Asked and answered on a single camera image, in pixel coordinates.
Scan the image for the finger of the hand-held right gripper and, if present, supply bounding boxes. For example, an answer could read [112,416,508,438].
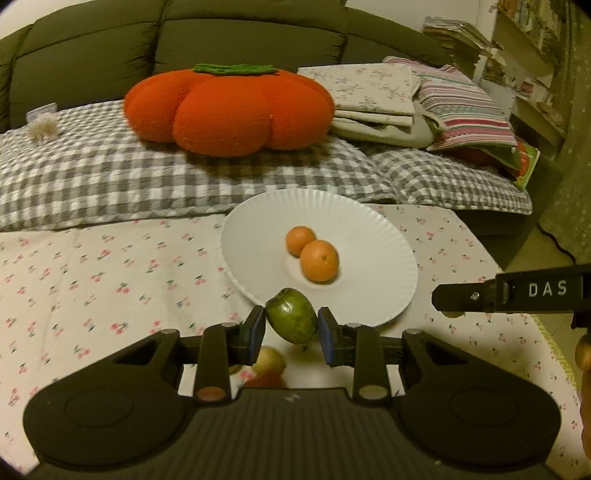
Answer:
[431,276,509,317]

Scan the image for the small white fluffy object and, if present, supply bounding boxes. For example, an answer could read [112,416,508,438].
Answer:
[25,102,60,145]

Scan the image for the striped pillow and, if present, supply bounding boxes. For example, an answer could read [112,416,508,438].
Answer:
[383,56,518,152]

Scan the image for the person's right hand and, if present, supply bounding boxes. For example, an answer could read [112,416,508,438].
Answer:
[574,333,591,446]

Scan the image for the red cushion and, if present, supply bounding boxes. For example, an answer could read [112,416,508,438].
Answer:
[456,145,499,168]

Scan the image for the stack of papers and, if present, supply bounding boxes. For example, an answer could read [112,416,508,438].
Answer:
[421,16,503,60]

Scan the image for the orange green picture book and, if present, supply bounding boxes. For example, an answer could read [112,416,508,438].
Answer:
[496,140,541,191]

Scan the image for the folded beige blanket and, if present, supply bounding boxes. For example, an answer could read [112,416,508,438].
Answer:
[329,99,437,149]

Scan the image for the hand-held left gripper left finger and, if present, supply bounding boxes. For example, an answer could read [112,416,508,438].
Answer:
[111,305,267,403]

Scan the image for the orange pumpkin cushion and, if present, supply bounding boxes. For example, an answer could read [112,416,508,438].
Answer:
[124,63,335,158]

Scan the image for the wall bookshelf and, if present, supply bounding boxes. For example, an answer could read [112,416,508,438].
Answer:
[480,0,575,151]

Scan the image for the small orange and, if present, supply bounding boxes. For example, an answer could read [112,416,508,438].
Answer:
[285,225,317,257]

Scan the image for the folded floral cloth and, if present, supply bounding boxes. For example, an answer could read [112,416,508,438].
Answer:
[298,64,423,127]

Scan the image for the cherry print tablecloth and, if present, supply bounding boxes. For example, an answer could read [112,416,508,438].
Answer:
[0,203,583,472]

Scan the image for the white paper plate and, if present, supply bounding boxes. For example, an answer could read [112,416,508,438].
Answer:
[220,188,419,329]

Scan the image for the green pear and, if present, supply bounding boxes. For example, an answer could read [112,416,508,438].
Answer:
[265,288,319,344]

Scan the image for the grey checkered blanket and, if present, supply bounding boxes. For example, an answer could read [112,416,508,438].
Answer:
[369,147,533,216]
[0,99,398,232]

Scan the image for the dark green sofa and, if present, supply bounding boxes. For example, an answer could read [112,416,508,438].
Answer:
[0,0,532,241]

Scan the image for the green speckled cloth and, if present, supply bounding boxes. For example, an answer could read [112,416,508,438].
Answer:
[538,4,591,267]

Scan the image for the large orange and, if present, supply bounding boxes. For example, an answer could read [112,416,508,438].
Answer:
[300,240,340,284]

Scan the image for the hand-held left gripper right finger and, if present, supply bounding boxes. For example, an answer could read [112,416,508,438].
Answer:
[318,307,469,401]

